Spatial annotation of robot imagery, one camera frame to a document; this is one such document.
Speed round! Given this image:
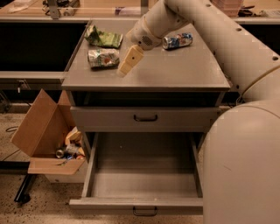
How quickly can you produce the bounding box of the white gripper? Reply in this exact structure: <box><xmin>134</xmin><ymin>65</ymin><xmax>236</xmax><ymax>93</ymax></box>
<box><xmin>116</xmin><ymin>14</ymin><xmax>163</xmax><ymax>77</ymax></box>

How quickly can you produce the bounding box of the crushed green 7up can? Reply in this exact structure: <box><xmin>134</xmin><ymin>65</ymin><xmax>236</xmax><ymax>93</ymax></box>
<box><xmin>87</xmin><ymin>48</ymin><xmax>120</xmax><ymax>68</ymax></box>

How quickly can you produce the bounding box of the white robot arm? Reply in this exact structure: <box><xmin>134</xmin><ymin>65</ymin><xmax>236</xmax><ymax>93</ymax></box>
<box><xmin>118</xmin><ymin>0</ymin><xmax>280</xmax><ymax>224</ymax></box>

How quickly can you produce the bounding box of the grey drawer cabinet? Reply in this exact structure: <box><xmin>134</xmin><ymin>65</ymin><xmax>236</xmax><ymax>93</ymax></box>
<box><xmin>62</xmin><ymin>35</ymin><xmax>229</xmax><ymax>146</ymax></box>

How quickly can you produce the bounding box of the blue pepsi can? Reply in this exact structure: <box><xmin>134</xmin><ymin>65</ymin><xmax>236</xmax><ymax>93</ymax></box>
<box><xmin>162</xmin><ymin>32</ymin><xmax>193</xmax><ymax>50</ymax></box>

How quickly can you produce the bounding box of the grey closed upper drawer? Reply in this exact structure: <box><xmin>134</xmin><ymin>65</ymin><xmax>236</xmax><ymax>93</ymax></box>
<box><xmin>70</xmin><ymin>107</ymin><xmax>219</xmax><ymax>132</ymax></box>

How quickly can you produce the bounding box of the grey open lower drawer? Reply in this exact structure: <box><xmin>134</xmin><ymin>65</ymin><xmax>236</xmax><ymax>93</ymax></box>
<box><xmin>70</xmin><ymin>132</ymin><xmax>203</xmax><ymax>217</ymax></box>

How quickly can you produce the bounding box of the silver can in box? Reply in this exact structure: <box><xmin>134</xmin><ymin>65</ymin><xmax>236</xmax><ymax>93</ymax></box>
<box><xmin>56</xmin><ymin>149</ymin><xmax>66</xmax><ymax>158</ymax></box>

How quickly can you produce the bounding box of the green chip bag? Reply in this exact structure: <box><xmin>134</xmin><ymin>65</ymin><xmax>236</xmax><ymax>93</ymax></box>
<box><xmin>84</xmin><ymin>25</ymin><xmax>123</xmax><ymax>48</ymax></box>

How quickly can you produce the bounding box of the open cardboard box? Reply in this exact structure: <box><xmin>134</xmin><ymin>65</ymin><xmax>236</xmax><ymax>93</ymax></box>
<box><xmin>11</xmin><ymin>89</ymin><xmax>84</xmax><ymax>175</ymax></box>

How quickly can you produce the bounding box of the black metal stand leg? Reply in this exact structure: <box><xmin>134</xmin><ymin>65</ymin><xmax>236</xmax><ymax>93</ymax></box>
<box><xmin>14</xmin><ymin>174</ymin><xmax>37</xmax><ymax>204</ymax></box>

